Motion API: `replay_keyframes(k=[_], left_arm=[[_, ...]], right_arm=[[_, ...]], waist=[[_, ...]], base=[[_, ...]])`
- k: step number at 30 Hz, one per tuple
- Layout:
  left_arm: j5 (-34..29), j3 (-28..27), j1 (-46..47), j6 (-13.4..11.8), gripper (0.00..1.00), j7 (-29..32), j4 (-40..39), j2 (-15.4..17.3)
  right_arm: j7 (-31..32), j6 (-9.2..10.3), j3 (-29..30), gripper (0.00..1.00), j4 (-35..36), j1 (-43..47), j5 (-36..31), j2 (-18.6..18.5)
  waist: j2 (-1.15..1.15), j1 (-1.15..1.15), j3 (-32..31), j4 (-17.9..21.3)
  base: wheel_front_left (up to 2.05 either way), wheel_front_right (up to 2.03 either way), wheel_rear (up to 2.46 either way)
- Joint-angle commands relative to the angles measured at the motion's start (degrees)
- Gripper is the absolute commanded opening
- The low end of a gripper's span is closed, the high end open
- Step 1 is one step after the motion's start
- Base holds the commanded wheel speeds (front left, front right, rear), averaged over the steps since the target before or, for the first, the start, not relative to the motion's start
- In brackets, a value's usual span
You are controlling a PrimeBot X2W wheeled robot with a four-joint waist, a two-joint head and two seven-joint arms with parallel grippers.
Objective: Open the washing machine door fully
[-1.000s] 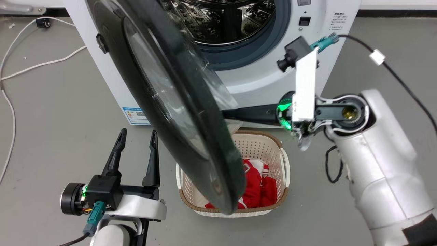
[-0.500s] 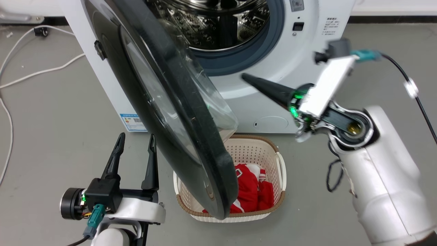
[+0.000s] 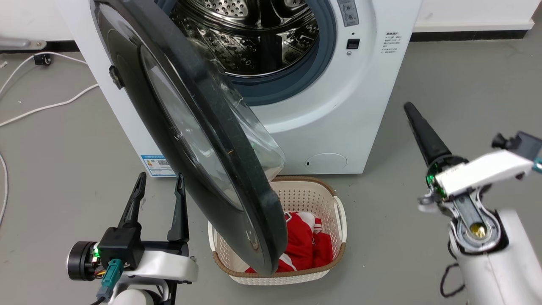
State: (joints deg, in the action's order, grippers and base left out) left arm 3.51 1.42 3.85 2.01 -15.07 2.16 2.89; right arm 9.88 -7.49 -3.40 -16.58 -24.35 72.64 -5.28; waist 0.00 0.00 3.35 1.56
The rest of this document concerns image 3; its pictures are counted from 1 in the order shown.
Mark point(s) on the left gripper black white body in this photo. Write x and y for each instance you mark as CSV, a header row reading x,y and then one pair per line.
x,y
127,250

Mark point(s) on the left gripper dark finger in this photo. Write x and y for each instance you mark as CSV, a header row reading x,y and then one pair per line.
x,y
180,216
132,207

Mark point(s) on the right gripper white green body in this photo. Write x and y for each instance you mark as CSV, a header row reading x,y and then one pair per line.
x,y
478,173

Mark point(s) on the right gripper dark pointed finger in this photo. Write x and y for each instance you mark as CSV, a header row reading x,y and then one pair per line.
x,y
425,135

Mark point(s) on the black round washing machine door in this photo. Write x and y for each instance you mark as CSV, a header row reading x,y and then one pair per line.
x,y
178,140

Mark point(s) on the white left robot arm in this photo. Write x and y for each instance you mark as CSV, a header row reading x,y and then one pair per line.
x,y
135,296

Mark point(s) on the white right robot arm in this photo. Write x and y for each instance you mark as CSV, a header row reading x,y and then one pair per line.
x,y
504,271

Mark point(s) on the white front-load washing machine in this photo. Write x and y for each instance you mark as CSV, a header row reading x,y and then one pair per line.
x,y
338,118

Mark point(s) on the black door latch socket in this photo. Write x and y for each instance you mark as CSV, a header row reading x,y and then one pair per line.
x,y
353,44

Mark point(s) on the grey-blue rubber door gasket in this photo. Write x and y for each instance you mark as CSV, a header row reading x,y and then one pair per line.
x,y
313,72

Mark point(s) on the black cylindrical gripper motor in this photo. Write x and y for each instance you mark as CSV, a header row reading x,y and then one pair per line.
x,y
79,260

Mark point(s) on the blue energy label sticker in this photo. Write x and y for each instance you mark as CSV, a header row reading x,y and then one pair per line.
x,y
157,166

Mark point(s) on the black text warning sticker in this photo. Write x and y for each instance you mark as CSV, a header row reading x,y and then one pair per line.
x,y
392,42

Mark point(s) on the round white filter cover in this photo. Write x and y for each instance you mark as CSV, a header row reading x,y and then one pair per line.
x,y
326,162

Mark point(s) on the red and white garment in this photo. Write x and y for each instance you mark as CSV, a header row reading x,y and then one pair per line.
x,y
302,243

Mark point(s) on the cream perforated laundry basket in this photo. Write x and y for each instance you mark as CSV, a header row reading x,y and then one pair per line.
x,y
305,197

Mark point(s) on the small black floor plug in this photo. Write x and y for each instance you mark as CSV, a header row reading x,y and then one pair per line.
x,y
42,59

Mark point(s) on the perforated steel washer drum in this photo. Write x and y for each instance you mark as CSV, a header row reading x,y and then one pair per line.
x,y
254,34

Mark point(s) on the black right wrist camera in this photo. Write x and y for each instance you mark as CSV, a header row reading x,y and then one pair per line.
x,y
527,146

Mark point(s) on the grey metal floor bracket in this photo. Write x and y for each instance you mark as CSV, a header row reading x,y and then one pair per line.
x,y
21,43

